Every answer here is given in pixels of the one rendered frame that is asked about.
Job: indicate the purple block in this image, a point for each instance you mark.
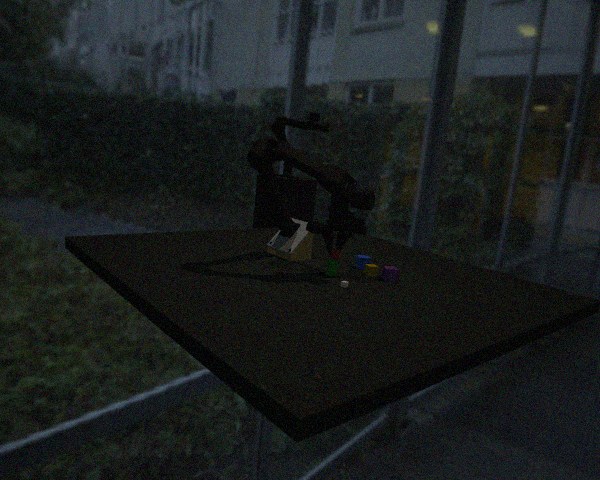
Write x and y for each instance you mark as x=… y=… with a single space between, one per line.
x=390 y=273

